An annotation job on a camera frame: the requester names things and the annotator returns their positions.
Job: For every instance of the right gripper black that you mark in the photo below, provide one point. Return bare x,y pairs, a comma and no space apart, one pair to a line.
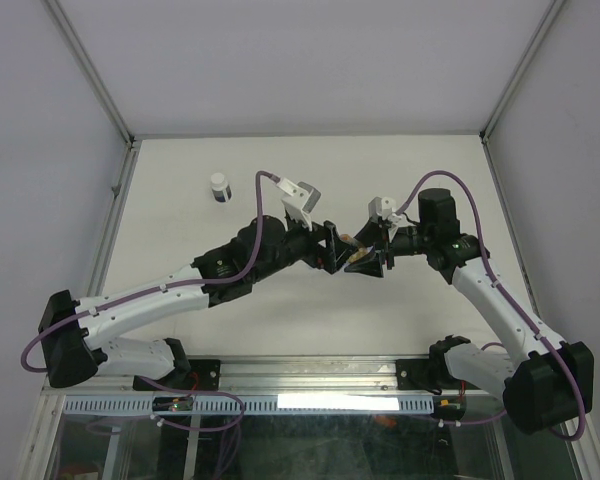
373,233

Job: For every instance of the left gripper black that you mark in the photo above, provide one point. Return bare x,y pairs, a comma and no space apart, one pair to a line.
335,252

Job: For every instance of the amber pill bottle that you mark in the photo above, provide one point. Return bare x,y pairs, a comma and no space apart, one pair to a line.
359,249

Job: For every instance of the white cap pill bottle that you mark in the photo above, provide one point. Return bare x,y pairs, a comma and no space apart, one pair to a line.
220,187

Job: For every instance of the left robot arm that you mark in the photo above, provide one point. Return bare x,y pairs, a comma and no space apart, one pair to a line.
85,338

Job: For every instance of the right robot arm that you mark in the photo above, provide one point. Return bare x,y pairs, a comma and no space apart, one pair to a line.
541,379

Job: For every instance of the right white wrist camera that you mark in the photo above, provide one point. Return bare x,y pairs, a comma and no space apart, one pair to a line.
383,209

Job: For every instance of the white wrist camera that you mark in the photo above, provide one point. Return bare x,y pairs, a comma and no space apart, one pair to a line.
383,209
299,200

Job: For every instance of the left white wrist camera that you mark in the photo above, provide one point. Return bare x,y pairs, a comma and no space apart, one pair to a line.
299,200

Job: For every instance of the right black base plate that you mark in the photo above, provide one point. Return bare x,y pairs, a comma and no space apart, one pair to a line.
413,374

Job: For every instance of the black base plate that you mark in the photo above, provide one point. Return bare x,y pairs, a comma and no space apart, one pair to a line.
413,374
188,374

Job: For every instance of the aluminium mounting rail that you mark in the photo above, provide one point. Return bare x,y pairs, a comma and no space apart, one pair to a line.
252,376

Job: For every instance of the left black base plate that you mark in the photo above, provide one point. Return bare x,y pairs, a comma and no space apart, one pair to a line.
188,374

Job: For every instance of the slotted grey cable duct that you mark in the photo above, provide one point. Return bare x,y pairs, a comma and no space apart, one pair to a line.
286,403

